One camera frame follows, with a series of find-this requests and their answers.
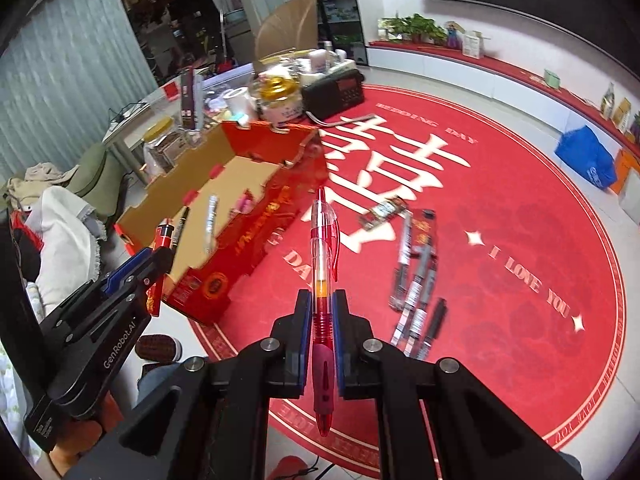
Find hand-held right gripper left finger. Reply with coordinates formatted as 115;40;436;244
65;289;313;480

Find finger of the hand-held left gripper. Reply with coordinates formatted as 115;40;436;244
42;249;174;346
102;247;153;293

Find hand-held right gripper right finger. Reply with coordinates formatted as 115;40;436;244
332;289;583;480

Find red stick gold print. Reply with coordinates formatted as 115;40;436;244
147;219;175;317

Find thin black marker pen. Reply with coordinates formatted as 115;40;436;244
170;206;190;252

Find red cardboard box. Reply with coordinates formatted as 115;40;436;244
114;120;333;325

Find red transparent pen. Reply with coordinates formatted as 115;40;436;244
309;187;342;436

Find black gel pen white label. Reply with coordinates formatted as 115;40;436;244
389;215;415;310

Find red refill box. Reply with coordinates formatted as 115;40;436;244
407;208;440;261

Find small patterned box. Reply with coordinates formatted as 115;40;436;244
359;196;408;228

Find person's left leg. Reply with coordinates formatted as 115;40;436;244
137;362;186;401

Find person's dark red shoe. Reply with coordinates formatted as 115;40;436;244
136;334;183;363

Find white cloth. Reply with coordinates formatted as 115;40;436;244
25;187;103;316

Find green cushion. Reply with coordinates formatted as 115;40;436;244
65;142;128;221

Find yellow lid jar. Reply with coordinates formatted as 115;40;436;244
142;117;183;181

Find beige cloth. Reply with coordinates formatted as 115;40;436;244
5;161;81;211

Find red plastic stool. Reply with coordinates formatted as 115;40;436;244
272;455;321;480

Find dark red tall box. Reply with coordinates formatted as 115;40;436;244
180;67;197;131

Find round red printed mat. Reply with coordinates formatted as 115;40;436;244
187;85;627;480

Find white paper cup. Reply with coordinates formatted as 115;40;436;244
225;87;253;123

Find low glass table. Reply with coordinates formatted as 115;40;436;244
102;60;361;186

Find grey curtain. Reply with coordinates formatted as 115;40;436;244
0;0;158;181

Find gold lid jar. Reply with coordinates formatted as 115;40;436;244
256;76;305;128

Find black radio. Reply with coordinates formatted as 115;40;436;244
300;71;366;116

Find beige shell chair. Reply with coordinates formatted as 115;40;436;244
254;0;321;68

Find white power strip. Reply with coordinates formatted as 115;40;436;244
327;57;357;78

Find white low cabinet red top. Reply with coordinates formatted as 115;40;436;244
367;41;640;161

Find blue shopping bag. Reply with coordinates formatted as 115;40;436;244
554;126;618;191

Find white paper bag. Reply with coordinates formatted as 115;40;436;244
619;187;640;226

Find green potted plants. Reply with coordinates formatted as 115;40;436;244
377;14;448;46

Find white carton box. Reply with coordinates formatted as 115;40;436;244
461;31;493;59

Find orange paper bag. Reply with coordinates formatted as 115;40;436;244
611;149;640;196

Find clear snack bag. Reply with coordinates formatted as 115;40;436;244
600;82;617;121

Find black charger cable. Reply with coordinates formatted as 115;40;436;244
107;102;148;126

